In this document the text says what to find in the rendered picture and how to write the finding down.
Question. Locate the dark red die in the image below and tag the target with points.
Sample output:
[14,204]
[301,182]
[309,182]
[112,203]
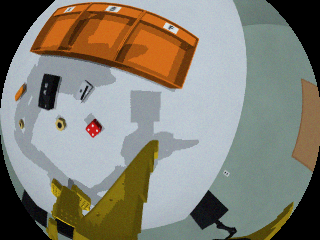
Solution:
[93,128]

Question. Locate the brass hex nut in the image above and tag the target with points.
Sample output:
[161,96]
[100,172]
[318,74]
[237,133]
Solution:
[60,124]
[21,124]

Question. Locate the orange battery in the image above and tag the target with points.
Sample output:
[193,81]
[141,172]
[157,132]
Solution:
[20,92]

